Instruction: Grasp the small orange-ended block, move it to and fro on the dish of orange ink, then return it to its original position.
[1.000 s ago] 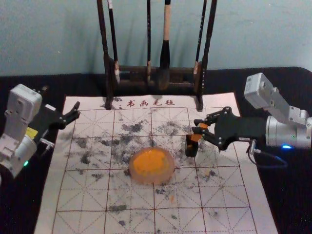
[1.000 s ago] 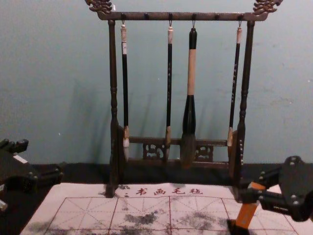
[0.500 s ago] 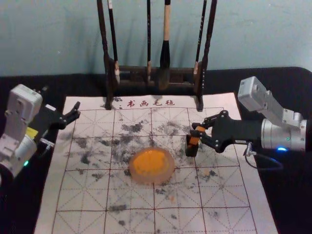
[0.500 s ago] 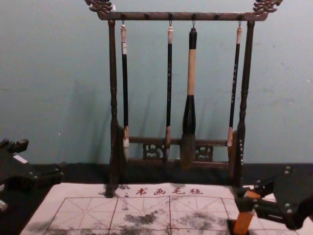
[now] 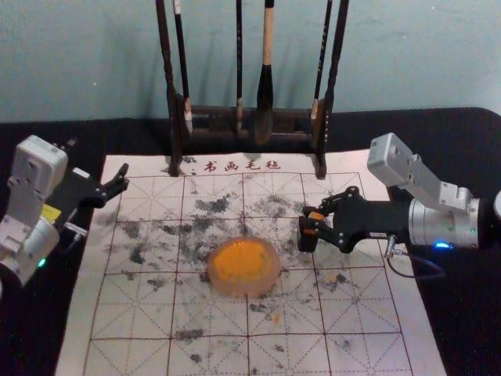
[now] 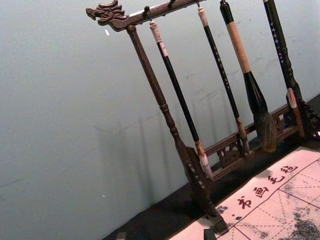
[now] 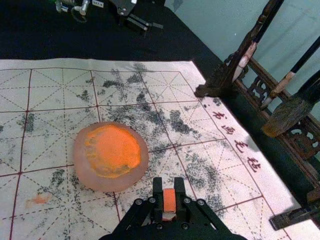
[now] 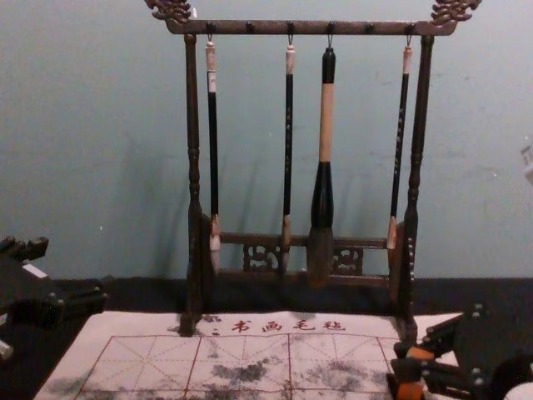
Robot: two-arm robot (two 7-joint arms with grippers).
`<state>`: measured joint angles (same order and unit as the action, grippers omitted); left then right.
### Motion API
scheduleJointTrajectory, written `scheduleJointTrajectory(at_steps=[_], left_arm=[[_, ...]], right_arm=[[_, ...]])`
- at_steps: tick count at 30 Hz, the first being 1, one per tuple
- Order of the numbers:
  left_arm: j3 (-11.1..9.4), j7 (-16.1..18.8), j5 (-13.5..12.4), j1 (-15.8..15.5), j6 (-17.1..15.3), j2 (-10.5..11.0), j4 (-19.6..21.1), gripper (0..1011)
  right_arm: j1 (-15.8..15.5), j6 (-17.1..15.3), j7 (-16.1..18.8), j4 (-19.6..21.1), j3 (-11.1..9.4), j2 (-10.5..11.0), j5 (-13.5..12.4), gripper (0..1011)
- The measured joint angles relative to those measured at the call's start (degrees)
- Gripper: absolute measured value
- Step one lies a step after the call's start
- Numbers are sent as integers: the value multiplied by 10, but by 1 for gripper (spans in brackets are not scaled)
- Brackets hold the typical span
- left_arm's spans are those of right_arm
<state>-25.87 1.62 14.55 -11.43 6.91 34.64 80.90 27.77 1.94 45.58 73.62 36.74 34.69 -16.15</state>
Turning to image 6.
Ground black brush with white lettering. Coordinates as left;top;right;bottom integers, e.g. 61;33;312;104
262;0;306;139

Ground black table cloth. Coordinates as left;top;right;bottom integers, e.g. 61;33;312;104
101;91;320;240

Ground large tan-handled bushy brush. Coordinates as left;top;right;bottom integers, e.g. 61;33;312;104
219;0;278;153

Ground dark wooden dragon brush rack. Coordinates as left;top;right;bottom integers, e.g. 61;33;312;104
85;0;320;233

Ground thin black brush, pale cap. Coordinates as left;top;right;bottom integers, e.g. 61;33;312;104
197;6;252;157

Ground black brush with white cap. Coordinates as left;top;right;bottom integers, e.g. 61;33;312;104
148;20;215;182

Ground small black block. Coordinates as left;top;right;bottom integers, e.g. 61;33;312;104
203;228;218;240

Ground white felt mat, red grid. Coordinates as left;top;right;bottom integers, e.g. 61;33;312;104
214;145;320;240

